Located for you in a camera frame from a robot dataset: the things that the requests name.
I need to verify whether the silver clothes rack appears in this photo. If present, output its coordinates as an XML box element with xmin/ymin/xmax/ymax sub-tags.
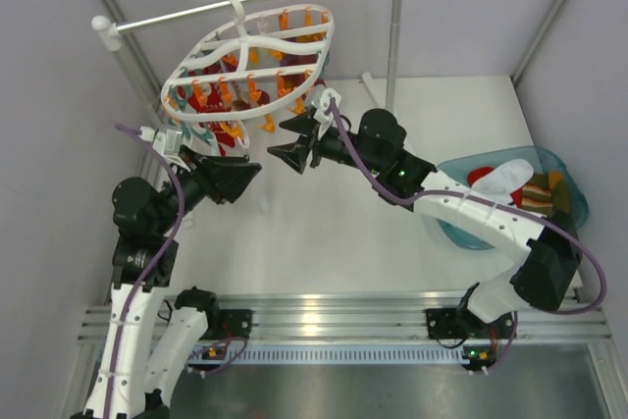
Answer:
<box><xmin>91</xmin><ymin>0</ymin><xmax>402</xmax><ymax>171</ymax></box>

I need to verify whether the hanging white sock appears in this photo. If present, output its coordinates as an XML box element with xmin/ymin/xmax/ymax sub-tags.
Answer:
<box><xmin>248</xmin><ymin>169</ymin><xmax>270</xmax><ymax>215</ymax></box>

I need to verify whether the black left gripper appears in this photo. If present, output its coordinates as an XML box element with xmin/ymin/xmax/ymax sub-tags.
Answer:
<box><xmin>153</xmin><ymin>142</ymin><xmax>261</xmax><ymax>233</ymax></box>

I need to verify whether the red patterned sock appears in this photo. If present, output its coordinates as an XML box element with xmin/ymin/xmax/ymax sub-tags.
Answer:
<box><xmin>188</xmin><ymin>63</ymin><xmax>271</xmax><ymax>158</ymax></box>

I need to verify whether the green orange striped sock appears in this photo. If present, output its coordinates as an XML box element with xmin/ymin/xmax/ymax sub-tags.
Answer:
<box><xmin>520</xmin><ymin>171</ymin><xmax>571</xmax><ymax>216</ymax></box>

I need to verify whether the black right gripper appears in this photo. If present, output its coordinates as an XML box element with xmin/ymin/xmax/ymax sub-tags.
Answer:
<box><xmin>269</xmin><ymin>112</ymin><xmax>384</xmax><ymax>177</ymax></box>

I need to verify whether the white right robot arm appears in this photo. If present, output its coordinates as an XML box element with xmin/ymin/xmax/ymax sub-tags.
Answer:
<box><xmin>268</xmin><ymin>109</ymin><xmax>582</xmax><ymax>338</ymax></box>

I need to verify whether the white oval clip hanger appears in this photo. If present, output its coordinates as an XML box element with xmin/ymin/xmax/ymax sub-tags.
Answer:
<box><xmin>160</xmin><ymin>0</ymin><xmax>335</xmax><ymax>123</ymax></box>

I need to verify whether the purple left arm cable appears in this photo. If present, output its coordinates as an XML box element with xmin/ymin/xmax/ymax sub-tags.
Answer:
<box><xmin>115</xmin><ymin>123</ymin><xmax>186</xmax><ymax>419</ymax></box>

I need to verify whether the teal plastic basket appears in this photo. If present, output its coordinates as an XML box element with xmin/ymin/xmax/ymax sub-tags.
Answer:
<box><xmin>438</xmin><ymin>146</ymin><xmax>589</xmax><ymax>229</ymax></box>

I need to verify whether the red sock in basket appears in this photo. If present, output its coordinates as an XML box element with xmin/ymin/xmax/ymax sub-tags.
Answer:
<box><xmin>466</xmin><ymin>166</ymin><xmax>495</xmax><ymax>191</ymax></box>

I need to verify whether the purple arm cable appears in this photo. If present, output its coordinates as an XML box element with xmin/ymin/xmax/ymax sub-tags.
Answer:
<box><xmin>329</xmin><ymin>98</ymin><xmax>607</xmax><ymax>376</ymax></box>
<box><xmin>115</xmin><ymin>123</ymin><xmax>186</xmax><ymax>419</ymax></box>

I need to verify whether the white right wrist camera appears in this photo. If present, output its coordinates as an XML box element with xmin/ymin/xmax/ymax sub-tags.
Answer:
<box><xmin>306</xmin><ymin>84</ymin><xmax>341</xmax><ymax>140</ymax></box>

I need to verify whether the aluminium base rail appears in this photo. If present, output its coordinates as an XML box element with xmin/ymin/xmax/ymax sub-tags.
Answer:
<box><xmin>76</xmin><ymin>290</ymin><xmax>614</xmax><ymax>366</ymax></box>

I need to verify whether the white sock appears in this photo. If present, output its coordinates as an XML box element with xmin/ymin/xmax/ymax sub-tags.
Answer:
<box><xmin>248</xmin><ymin>169</ymin><xmax>270</xmax><ymax>215</ymax></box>
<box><xmin>471</xmin><ymin>159</ymin><xmax>534</xmax><ymax>195</ymax></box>

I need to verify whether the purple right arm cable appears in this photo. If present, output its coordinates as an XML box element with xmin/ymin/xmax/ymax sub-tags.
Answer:
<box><xmin>329</xmin><ymin>98</ymin><xmax>607</xmax><ymax>376</ymax></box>

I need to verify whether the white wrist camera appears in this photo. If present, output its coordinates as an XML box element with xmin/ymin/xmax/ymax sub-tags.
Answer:
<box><xmin>306</xmin><ymin>84</ymin><xmax>341</xmax><ymax>140</ymax></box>
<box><xmin>139</xmin><ymin>127</ymin><xmax>184</xmax><ymax>167</ymax></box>

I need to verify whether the maroon purple-toed sock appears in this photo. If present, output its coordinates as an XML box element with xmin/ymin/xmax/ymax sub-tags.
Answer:
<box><xmin>280</xmin><ymin>34</ymin><xmax>327</xmax><ymax>89</ymax></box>

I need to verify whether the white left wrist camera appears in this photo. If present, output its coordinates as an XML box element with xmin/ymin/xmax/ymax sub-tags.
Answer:
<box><xmin>139</xmin><ymin>127</ymin><xmax>184</xmax><ymax>167</ymax></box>

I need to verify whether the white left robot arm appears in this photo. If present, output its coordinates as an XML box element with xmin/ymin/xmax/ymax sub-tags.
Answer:
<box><xmin>77</xmin><ymin>145</ymin><xmax>262</xmax><ymax>418</ymax></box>

